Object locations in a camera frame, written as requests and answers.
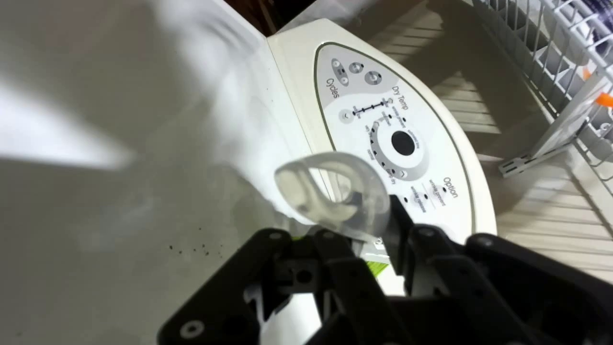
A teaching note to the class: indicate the orange flat item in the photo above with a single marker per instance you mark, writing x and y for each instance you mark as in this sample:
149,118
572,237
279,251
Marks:
607,99

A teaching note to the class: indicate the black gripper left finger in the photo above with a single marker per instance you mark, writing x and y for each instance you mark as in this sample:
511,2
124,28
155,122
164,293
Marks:
275,287

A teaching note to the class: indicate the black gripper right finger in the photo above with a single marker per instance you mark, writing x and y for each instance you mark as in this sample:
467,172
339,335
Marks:
511,293

